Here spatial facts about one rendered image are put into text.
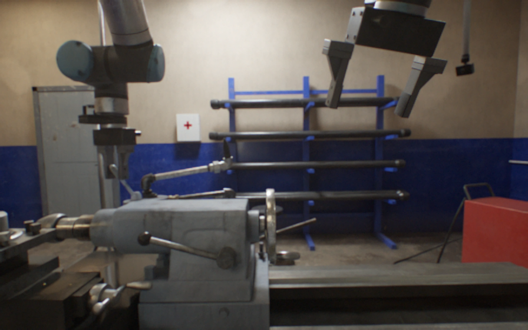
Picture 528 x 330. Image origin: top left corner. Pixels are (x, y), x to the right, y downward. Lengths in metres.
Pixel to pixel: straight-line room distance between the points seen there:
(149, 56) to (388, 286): 1.03
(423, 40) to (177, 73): 3.76
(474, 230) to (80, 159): 4.71
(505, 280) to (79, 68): 1.48
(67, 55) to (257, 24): 3.47
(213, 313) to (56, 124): 4.21
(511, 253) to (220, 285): 2.56
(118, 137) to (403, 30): 0.73
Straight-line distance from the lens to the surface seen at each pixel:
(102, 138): 0.93
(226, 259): 0.72
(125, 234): 0.85
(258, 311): 0.78
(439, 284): 1.20
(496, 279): 1.34
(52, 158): 4.81
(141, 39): 0.73
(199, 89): 3.97
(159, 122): 4.08
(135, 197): 0.97
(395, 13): 0.48
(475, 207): 3.04
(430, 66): 0.53
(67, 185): 4.72
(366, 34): 0.46
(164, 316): 0.83
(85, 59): 0.78
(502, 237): 2.98
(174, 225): 0.79
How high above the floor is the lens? 1.34
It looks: 5 degrees down
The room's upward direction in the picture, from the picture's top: 1 degrees counter-clockwise
